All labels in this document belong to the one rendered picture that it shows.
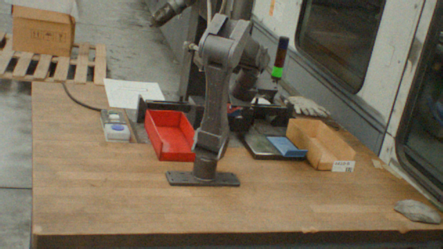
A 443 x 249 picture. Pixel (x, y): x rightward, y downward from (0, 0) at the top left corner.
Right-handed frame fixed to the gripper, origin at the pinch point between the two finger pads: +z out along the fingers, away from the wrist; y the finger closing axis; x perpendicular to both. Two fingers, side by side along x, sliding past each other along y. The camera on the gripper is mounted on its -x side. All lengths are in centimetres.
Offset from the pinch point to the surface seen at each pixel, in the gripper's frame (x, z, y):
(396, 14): -64, -20, 34
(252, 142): -8.2, 4.9, -8.1
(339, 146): -35.7, -1.3, -12.2
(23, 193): 53, 152, 55
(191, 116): 8.0, 12.4, 6.2
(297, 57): -66, 47, 74
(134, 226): 37, -15, -48
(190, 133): 12.7, 3.9, -6.8
